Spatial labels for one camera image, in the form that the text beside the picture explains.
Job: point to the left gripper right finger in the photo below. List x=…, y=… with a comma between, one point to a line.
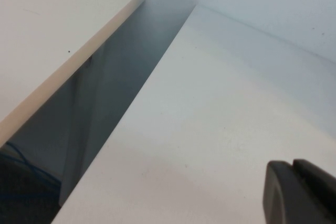
x=320, y=179

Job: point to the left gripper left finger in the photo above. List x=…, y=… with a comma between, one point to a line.
x=283, y=200

